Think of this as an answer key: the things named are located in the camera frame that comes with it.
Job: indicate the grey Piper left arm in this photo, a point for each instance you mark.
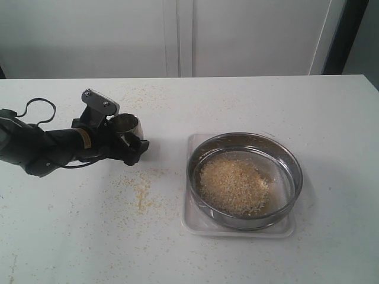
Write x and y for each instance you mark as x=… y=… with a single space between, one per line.
x=37 y=151

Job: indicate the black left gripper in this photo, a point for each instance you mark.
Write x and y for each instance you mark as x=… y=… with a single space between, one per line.
x=101 y=141

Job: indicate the round steel mesh sieve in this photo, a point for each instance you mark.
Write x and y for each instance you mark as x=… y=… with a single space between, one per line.
x=238 y=182

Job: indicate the white plastic tray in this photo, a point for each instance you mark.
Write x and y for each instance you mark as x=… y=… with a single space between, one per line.
x=273 y=162

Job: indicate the pile of tan grain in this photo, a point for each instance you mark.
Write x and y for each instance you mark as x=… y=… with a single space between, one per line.
x=234 y=186

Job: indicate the white cabinet doors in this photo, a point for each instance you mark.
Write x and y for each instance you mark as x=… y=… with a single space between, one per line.
x=142 y=39

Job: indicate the stainless steel cup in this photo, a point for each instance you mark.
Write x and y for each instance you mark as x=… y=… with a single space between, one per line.
x=127 y=124

